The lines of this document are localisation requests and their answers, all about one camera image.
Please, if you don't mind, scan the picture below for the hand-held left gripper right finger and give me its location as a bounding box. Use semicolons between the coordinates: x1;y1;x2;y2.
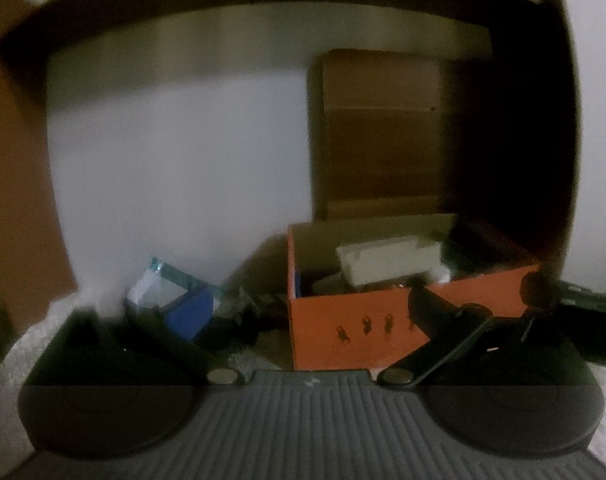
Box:
377;285;496;388

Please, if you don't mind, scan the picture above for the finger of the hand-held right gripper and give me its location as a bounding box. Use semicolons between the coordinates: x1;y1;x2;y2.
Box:
517;272;564;312

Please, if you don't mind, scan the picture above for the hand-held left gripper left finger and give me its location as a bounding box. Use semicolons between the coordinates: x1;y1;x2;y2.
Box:
123;287;246;387

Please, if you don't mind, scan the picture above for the white and teal packet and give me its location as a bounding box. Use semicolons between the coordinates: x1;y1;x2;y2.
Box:
124;256;223;318

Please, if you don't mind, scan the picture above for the orange cardboard box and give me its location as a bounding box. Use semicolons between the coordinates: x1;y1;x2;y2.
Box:
287;212;541;372

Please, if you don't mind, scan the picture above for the dark crumpled wrapper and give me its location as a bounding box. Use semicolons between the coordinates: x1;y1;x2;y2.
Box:
223;287;290;347

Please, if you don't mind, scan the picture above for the white foam box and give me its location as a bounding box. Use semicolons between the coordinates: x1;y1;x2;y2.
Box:
335;235;452;292

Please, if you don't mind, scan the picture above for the dark object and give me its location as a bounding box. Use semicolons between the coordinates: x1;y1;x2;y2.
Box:
295;267;352;297

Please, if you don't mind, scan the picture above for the brown wooden side panel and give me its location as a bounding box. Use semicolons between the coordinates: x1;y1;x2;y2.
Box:
0;0;80;331

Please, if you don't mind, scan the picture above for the dark wooden shelf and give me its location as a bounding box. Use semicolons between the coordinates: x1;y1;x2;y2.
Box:
0;0;544;106

